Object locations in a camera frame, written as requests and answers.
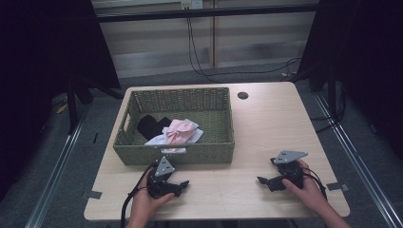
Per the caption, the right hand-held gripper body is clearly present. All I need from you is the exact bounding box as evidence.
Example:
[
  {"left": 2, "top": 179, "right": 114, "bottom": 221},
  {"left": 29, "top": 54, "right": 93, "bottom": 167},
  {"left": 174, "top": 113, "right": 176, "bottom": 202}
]
[{"left": 269, "top": 149, "right": 309, "bottom": 190}]

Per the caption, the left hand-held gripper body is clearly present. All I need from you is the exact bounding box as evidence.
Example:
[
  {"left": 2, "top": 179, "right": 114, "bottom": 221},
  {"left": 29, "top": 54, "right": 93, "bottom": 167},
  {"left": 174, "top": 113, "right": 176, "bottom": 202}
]
[{"left": 146, "top": 155, "right": 179, "bottom": 200}]

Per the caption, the person's left hand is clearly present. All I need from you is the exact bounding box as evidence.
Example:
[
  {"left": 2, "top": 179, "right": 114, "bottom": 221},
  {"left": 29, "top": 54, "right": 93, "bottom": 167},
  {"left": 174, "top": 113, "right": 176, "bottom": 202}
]
[{"left": 129, "top": 172, "right": 176, "bottom": 221}]

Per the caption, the person's right hand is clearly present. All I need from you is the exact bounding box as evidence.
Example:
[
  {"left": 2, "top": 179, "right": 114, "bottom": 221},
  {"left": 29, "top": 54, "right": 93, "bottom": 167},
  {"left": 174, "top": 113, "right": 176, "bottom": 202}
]
[{"left": 281, "top": 159, "right": 331, "bottom": 216}]

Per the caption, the white cloth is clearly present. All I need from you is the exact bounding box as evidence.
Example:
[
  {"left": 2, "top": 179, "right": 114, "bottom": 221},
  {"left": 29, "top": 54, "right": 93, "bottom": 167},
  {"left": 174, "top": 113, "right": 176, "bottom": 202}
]
[{"left": 144, "top": 118, "right": 204, "bottom": 155}]

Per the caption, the pink cloth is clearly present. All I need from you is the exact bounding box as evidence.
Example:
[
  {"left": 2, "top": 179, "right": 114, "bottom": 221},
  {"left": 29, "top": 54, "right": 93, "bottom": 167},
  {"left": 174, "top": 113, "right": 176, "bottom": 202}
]
[{"left": 164, "top": 119, "right": 200, "bottom": 153}]

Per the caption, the black cloth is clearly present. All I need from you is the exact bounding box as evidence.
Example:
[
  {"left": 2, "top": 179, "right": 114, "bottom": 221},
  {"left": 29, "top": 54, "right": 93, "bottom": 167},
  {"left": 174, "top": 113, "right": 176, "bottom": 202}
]
[{"left": 136, "top": 114, "right": 173, "bottom": 141}]

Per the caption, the green woven basket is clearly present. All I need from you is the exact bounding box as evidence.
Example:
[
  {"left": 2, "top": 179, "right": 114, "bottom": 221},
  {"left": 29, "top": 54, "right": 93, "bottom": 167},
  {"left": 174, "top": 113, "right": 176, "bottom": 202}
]
[{"left": 112, "top": 86, "right": 236, "bottom": 166}]

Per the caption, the black metal stand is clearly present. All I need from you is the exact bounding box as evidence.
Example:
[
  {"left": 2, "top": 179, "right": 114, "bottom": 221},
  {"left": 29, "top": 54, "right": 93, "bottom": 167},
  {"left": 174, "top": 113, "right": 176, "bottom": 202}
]
[
  {"left": 66, "top": 76, "right": 125, "bottom": 135},
  {"left": 308, "top": 63, "right": 348, "bottom": 125}
]

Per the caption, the black curtain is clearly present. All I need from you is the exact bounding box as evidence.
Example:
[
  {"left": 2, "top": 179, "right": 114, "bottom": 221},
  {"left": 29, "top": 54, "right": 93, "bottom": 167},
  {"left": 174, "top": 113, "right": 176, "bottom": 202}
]
[
  {"left": 297, "top": 0, "right": 403, "bottom": 161},
  {"left": 0, "top": 0, "right": 122, "bottom": 199}
]

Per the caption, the black metal bar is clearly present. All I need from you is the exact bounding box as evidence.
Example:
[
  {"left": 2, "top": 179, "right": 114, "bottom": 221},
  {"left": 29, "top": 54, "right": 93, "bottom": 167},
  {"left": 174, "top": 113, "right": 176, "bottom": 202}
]
[{"left": 94, "top": 3, "right": 319, "bottom": 24}]

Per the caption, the right hand-held gripper cable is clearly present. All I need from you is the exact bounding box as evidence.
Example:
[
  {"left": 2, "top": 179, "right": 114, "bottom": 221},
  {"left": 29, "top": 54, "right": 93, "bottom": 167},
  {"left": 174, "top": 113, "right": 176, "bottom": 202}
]
[{"left": 302, "top": 166, "right": 328, "bottom": 201}]

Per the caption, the hand-held gripper cable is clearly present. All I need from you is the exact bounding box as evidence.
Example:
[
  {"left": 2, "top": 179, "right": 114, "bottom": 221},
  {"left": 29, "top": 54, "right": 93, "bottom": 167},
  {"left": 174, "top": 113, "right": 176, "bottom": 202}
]
[
  {"left": 120, "top": 162, "right": 157, "bottom": 228},
  {"left": 302, "top": 166, "right": 328, "bottom": 201}
]

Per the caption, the left hand-held gripper cable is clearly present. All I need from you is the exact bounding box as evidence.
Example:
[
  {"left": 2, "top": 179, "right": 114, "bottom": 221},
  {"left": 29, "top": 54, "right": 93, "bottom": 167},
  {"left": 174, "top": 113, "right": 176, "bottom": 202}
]
[{"left": 120, "top": 162, "right": 157, "bottom": 228}]

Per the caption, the black floor cable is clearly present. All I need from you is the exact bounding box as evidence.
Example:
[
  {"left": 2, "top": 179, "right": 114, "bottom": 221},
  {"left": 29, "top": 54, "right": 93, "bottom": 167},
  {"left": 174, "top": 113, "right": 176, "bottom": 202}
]
[{"left": 311, "top": 88, "right": 347, "bottom": 134}]

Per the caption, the aluminium floor rail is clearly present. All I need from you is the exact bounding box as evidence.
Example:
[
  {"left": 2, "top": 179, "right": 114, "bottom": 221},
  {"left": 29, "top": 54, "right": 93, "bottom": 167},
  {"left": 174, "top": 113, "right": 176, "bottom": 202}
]
[
  {"left": 313, "top": 91, "right": 403, "bottom": 228},
  {"left": 24, "top": 103, "right": 93, "bottom": 228}
]

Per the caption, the black wall cable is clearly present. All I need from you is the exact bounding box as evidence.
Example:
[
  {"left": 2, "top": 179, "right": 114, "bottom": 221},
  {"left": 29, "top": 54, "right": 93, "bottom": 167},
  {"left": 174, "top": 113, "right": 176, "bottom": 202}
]
[
  {"left": 186, "top": 17, "right": 222, "bottom": 85},
  {"left": 188, "top": 17, "right": 302, "bottom": 79}
]

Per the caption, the white wall socket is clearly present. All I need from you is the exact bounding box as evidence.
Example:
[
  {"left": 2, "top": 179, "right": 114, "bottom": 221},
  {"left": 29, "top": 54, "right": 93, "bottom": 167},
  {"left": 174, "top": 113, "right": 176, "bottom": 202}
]
[{"left": 180, "top": 0, "right": 204, "bottom": 10}]

